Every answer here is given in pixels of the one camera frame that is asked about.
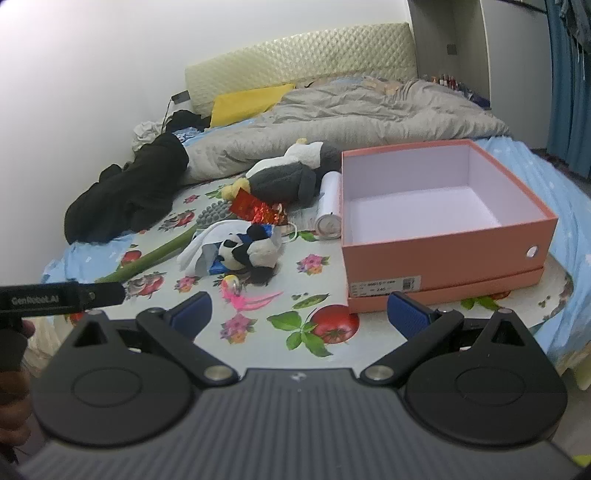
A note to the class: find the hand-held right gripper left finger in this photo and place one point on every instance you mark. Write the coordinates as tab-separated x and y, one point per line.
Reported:
193	314

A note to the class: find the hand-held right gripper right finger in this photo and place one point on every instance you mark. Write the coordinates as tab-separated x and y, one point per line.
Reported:
408	316

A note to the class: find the pink cardboard box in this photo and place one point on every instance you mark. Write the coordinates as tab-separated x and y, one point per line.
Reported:
443	249

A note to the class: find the panda plush toy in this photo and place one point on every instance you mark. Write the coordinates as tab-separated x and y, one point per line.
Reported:
249	254

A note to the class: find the person's left hand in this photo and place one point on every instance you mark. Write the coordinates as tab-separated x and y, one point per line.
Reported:
14	406

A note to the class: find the pink feather ball toy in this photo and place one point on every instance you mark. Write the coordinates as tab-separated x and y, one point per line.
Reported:
240	297

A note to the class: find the green massage brush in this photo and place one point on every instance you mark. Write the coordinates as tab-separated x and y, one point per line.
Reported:
161	251

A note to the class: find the black jacket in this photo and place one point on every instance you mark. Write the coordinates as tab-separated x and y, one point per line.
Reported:
129	194

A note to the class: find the white spray can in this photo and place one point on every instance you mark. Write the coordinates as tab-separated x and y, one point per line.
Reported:
328	207

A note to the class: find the grey penguin plush toy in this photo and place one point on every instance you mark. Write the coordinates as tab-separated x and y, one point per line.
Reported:
281	177

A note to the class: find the white crumpled cloth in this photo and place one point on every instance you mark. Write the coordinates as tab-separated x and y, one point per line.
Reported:
144	134

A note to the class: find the dark cloth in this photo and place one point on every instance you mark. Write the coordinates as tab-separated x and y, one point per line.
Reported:
187	121

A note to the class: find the grey duvet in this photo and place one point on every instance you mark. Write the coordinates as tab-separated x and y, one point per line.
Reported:
369	115

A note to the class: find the yellow pillow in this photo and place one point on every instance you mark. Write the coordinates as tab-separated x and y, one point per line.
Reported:
244	105

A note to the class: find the blue tray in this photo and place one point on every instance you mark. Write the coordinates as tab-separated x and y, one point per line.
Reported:
475	98

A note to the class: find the patterned pillow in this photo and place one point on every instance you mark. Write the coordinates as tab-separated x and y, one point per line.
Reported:
364	84

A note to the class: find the row of small bottles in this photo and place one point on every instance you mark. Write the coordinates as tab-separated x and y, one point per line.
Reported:
447	81

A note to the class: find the white cabinet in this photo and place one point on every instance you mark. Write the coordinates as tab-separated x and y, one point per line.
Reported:
503	69

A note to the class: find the blue curtain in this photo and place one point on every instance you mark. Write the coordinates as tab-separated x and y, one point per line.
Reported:
570	92

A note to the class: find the cream quilted headboard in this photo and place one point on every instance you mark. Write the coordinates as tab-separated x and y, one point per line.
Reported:
300	55

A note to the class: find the hanging denim garment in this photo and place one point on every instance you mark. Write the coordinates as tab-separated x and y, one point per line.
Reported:
577	16

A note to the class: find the black wall charger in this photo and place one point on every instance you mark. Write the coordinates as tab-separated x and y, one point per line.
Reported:
180	97

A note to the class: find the dark wall socket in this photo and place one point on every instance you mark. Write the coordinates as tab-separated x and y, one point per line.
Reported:
452	49

